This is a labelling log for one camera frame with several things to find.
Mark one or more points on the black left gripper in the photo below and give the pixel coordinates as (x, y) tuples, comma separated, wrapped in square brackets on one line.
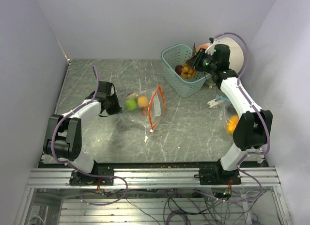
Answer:
[(117, 109)]

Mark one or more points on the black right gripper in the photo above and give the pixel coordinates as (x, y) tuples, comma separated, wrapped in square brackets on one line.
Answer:
[(193, 61)]

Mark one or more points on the dark red fake fruit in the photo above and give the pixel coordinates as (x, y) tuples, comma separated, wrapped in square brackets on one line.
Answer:
[(178, 69)]

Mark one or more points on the green fake fruit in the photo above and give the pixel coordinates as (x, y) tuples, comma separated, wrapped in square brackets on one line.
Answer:
[(131, 104)]

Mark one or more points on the orange fake fruit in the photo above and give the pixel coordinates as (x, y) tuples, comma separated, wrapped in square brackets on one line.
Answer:
[(143, 101), (232, 123)]

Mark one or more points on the clear bag with red zipper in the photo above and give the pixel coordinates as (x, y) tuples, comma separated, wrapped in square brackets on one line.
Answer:
[(148, 117)]

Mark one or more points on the clear bag with teal zipper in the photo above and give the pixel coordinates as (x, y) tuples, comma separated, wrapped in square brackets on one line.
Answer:
[(223, 103)]

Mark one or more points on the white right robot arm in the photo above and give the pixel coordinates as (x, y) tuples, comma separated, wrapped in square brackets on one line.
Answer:
[(252, 131)]

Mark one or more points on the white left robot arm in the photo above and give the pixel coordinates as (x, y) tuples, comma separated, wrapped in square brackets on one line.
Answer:
[(63, 138)]

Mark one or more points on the light blue perforated plastic basket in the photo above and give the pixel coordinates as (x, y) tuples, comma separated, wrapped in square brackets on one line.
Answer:
[(184, 84)]

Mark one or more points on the cream cylinder with orange lid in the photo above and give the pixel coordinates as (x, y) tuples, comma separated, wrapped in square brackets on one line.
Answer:
[(236, 58)]

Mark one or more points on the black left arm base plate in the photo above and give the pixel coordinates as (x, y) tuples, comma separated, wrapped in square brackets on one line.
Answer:
[(98, 176)]

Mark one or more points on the aluminium frame rail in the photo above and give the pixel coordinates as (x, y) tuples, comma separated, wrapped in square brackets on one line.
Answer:
[(153, 178)]

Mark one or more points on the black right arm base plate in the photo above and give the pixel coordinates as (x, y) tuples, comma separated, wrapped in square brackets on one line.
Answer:
[(217, 176)]

